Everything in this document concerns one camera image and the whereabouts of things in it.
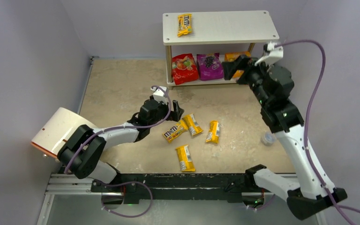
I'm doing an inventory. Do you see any orange candy bag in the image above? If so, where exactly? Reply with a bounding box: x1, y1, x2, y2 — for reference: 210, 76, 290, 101
222, 51, 251, 80

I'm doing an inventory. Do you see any yellow M&M bag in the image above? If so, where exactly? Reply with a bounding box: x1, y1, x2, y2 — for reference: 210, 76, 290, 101
163, 120, 188, 143
177, 14, 193, 37

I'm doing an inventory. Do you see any purple candy bag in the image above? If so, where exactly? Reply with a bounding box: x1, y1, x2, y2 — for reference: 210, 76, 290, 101
196, 52, 224, 81

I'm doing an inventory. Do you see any yellow candy bag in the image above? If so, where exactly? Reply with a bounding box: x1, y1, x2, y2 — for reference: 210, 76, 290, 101
175, 145, 196, 173
205, 120, 220, 144

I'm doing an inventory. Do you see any red candy bag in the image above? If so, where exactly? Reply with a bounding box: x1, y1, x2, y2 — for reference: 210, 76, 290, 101
172, 53, 199, 85

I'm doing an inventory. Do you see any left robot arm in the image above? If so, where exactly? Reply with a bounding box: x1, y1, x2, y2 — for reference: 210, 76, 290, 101
57, 97, 184, 184

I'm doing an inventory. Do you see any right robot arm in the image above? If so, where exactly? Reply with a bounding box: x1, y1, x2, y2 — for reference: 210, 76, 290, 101
222, 55, 347, 220

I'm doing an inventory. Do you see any yellow candy bag back-side middle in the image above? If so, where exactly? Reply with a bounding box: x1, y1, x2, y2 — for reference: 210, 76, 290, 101
182, 113, 203, 136

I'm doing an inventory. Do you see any white two-tier shelf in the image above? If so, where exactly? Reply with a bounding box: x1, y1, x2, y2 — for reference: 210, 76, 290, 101
162, 10, 279, 89

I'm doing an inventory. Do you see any yellow candy bag front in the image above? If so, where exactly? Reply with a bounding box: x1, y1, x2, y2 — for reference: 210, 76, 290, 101
175, 145, 196, 173

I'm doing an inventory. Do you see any small clear plastic cup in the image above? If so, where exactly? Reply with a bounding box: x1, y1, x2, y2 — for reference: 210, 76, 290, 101
260, 132, 277, 146

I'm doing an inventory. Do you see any white cylindrical container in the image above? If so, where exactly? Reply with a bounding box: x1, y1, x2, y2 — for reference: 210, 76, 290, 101
30, 107, 97, 160

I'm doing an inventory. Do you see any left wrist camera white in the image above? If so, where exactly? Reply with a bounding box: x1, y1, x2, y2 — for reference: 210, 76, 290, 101
151, 86, 168, 105

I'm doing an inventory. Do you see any black base frame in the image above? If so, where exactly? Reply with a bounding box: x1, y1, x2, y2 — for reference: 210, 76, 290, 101
91, 173, 274, 206

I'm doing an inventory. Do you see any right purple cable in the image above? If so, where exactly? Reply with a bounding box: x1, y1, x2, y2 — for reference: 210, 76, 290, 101
247, 39, 360, 225

